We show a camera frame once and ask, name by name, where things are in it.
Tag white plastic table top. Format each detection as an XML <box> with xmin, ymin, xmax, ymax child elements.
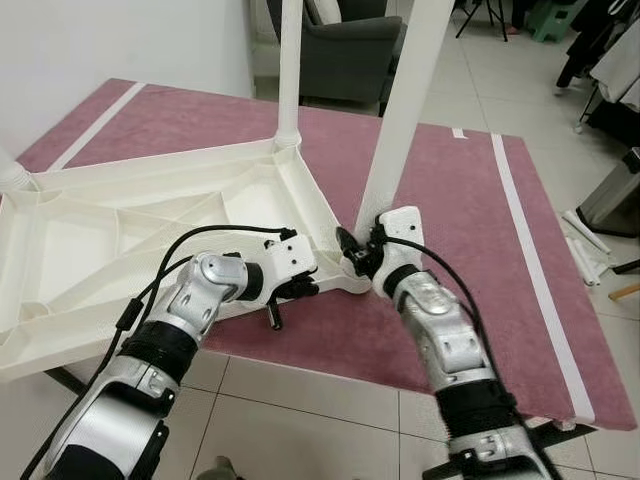
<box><xmin>0</xmin><ymin>138</ymin><xmax>371</xmax><ymax>384</ymax></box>

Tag person in black trousers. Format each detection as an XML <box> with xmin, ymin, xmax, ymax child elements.
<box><xmin>556</xmin><ymin>0</ymin><xmax>629</xmax><ymax>91</ymax></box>

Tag white tape strip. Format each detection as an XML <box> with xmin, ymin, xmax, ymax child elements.
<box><xmin>48</xmin><ymin>82</ymin><xmax>147</xmax><ymax>173</ymax></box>
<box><xmin>488</xmin><ymin>132</ymin><xmax>597</xmax><ymax>425</ymax></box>

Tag grey armchair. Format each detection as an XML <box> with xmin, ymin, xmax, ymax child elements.
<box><xmin>265</xmin><ymin>0</ymin><xmax>409</xmax><ymax>116</ymax></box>

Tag black folding stand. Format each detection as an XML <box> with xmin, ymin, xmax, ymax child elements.
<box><xmin>455</xmin><ymin>0</ymin><xmax>509</xmax><ymax>41</ymax></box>

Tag wooden side table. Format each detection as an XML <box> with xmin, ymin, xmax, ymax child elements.
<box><xmin>608</xmin><ymin>283</ymin><xmax>640</xmax><ymax>303</ymax></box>

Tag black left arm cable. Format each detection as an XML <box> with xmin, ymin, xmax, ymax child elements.
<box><xmin>20</xmin><ymin>225</ymin><xmax>299</xmax><ymax>480</ymax></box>

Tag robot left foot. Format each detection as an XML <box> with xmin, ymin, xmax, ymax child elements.
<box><xmin>198</xmin><ymin>456</ymin><xmax>246</xmax><ymax>480</ymax></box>

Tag pink table cloth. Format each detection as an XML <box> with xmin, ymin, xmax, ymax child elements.
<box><xmin>15</xmin><ymin>78</ymin><xmax>639</xmax><ymax>433</ymax></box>

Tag steel pedal bin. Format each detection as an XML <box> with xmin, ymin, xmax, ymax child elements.
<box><xmin>578</xmin><ymin>150</ymin><xmax>640</xmax><ymax>239</ymax></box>

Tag white plastic table leg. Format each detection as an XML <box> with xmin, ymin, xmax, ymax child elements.
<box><xmin>275</xmin><ymin>0</ymin><xmax>304</xmax><ymax>151</ymax></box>
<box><xmin>355</xmin><ymin>0</ymin><xmax>456</xmax><ymax>239</ymax></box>
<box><xmin>0</xmin><ymin>145</ymin><xmax>36</xmax><ymax>193</ymax></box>

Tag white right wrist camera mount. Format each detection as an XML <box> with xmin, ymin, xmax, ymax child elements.
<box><xmin>372</xmin><ymin>205</ymin><xmax>425</xmax><ymax>297</ymax></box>

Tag cream cushion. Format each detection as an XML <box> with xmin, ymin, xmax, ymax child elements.
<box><xmin>305</xmin><ymin>0</ymin><xmax>343</xmax><ymax>26</ymax></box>

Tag grey hanging clothes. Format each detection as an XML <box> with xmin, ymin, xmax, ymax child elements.
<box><xmin>585</xmin><ymin>20</ymin><xmax>640</xmax><ymax>151</ymax></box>

